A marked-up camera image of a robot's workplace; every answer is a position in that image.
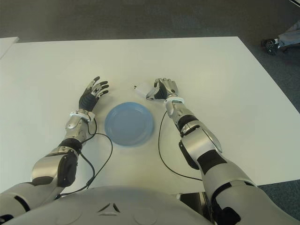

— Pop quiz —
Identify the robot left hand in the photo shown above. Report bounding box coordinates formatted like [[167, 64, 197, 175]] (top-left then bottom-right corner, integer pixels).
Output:
[[78, 76, 110, 112]]

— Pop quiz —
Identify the white charger plug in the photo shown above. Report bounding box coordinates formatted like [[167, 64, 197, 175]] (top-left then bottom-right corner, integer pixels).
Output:
[[133, 82, 152, 97]]

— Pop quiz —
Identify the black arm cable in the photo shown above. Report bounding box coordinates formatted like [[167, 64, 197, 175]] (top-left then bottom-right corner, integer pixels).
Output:
[[157, 111, 203, 181], [55, 119, 113, 200]]

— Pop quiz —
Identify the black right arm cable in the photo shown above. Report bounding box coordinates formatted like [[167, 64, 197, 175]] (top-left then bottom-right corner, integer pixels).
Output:
[[157, 111, 203, 181]]

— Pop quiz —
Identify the white side table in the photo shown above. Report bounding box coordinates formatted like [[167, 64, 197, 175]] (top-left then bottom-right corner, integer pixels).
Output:
[[0, 37, 20, 60]]

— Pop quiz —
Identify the grey trouser leg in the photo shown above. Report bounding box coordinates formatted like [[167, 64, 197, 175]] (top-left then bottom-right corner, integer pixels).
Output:
[[277, 24, 300, 49]]

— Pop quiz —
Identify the blue plate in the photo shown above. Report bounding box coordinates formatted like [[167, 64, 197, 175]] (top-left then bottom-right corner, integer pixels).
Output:
[[104, 101, 155, 147]]

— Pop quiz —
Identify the silver robot torso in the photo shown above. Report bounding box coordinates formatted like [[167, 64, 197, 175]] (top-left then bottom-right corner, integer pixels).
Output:
[[22, 185, 213, 225]]

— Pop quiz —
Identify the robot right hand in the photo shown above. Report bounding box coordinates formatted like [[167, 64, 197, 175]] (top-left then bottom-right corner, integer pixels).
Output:
[[145, 78, 178, 101]]

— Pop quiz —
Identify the black base block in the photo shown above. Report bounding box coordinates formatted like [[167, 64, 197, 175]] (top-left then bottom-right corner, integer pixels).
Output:
[[179, 191, 211, 221]]

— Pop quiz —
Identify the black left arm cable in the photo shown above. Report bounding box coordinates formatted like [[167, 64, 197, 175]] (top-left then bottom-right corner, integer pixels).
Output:
[[55, 119, 113, 200]]

